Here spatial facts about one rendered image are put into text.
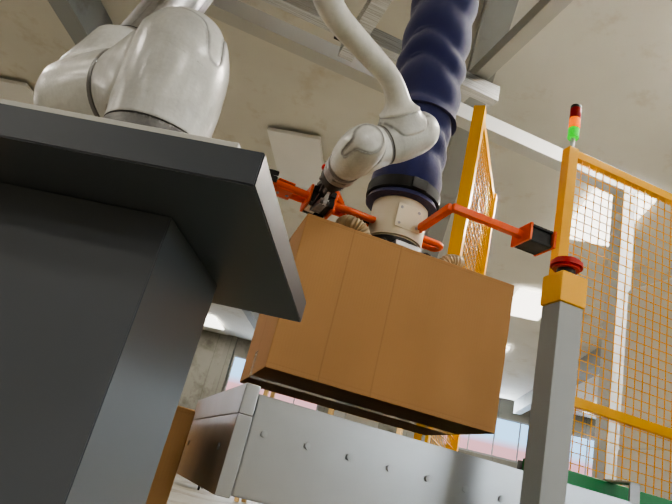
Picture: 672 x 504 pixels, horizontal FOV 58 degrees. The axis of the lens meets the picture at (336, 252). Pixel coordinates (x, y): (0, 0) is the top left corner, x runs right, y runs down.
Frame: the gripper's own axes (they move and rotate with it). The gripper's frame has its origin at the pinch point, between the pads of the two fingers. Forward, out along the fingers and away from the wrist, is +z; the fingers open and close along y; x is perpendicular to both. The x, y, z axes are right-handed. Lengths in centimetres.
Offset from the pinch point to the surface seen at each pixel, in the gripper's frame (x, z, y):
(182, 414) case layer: -19, -21, 68
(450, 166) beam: 189, 315, -241
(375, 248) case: 14.6, -19.8, 16.1
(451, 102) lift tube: 32, -10, -44
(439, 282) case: 33.5, -20.9, 19.2
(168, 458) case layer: -19, -21, 77
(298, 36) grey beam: -3, 177, -195
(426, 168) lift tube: 27.8, -10.6, -17.9
